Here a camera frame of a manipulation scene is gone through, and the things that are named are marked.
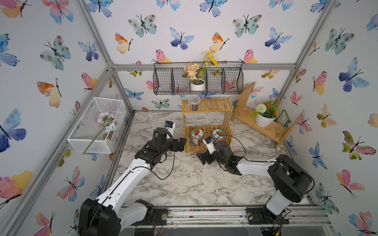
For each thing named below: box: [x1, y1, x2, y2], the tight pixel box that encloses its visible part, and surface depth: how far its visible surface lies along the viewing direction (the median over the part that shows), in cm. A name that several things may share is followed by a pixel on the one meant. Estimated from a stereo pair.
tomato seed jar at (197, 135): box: [190, 128, 204, 147], surface depth 96 cm
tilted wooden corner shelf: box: [231, 81, 302, 149], surface depth 103 cm
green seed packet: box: [276, 109, 292, 128], surface depth 112 cm
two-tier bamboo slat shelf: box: [181, 97, 234, 153], surface depth 98 cm
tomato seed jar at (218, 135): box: [212, 128, 225, 143], surface depth 95 cm
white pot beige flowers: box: [182, 50, 220, 91], surface depth 87 cm
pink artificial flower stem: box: [82, 111, 117, 155], surface depth 75 cm
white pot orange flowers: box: [248, 98, 282, 128], surface depth 95 cm
